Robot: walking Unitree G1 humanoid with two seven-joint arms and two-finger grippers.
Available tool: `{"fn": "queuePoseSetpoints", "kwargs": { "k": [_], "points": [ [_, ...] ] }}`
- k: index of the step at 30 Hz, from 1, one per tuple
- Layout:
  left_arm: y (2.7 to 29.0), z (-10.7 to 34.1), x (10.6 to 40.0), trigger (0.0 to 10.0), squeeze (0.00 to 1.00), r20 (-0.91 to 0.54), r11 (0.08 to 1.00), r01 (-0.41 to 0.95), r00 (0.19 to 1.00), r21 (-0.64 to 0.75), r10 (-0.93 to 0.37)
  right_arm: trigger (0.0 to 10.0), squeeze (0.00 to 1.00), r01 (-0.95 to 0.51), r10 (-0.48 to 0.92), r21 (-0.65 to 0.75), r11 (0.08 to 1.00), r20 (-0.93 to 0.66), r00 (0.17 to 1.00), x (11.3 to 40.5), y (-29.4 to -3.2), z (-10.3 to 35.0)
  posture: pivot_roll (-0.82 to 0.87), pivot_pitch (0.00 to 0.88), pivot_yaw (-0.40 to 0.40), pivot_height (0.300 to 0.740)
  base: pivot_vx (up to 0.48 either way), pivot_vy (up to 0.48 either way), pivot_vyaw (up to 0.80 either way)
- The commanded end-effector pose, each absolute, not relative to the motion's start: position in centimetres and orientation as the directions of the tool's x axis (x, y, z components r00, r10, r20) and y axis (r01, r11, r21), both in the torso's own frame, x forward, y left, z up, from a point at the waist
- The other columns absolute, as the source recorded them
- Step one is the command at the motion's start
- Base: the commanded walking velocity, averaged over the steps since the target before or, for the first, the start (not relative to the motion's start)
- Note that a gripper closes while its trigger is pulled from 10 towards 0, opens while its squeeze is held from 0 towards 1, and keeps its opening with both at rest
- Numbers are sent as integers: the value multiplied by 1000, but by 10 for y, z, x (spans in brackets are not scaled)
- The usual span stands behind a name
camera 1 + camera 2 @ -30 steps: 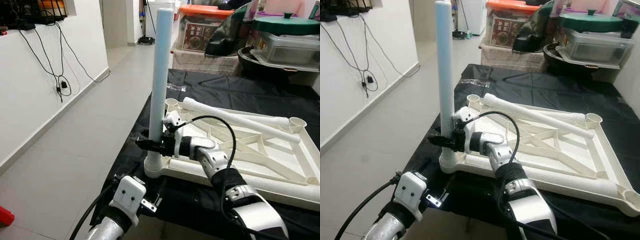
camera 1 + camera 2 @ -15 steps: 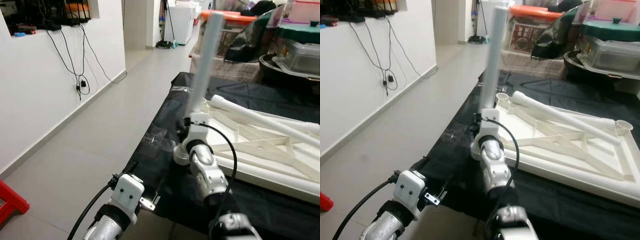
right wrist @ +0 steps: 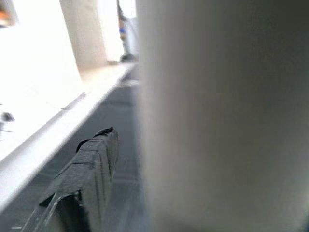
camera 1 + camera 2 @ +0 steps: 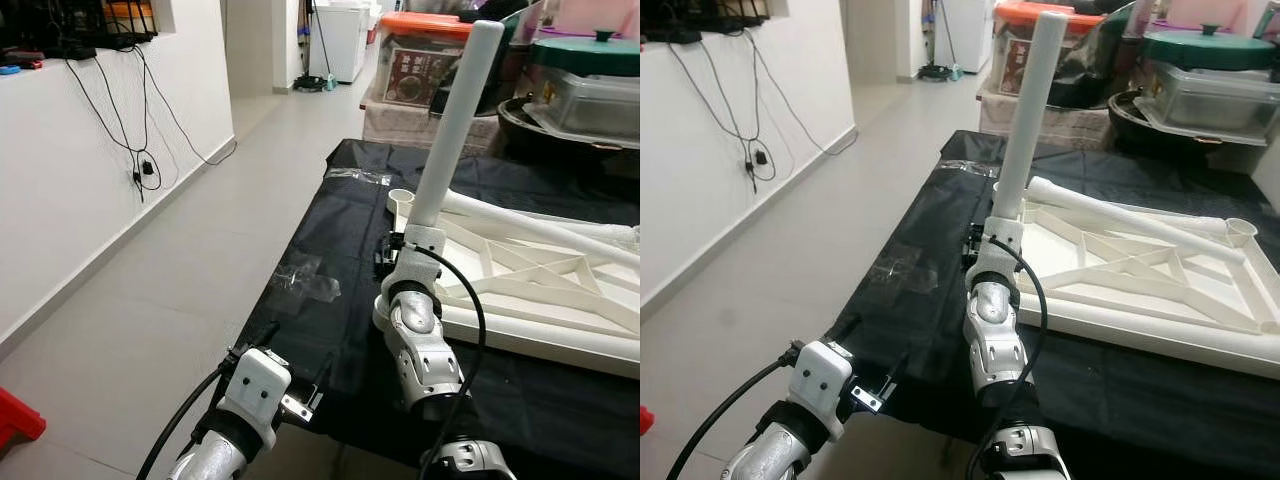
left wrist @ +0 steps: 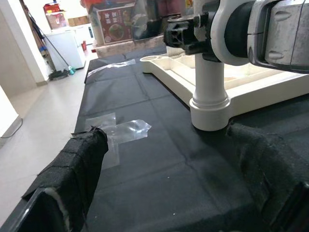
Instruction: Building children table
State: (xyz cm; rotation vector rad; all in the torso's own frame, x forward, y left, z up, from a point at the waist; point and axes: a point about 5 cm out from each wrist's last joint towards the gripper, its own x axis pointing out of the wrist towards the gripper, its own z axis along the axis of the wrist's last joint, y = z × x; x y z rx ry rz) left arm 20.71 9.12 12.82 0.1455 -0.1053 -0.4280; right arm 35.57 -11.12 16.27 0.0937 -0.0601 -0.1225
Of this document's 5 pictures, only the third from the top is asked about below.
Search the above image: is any white plastic table leg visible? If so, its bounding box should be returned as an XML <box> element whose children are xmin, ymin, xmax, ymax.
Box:
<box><xmin>132</xmin><ymin>0</ymin><xmax>309</xmax><ymax>232</ymax></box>

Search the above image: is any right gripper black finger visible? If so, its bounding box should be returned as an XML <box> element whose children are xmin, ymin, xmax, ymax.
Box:
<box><xmin>23</xmin><ymin>126</ymin><xmax>119</xmax><ymax>232</ymax></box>

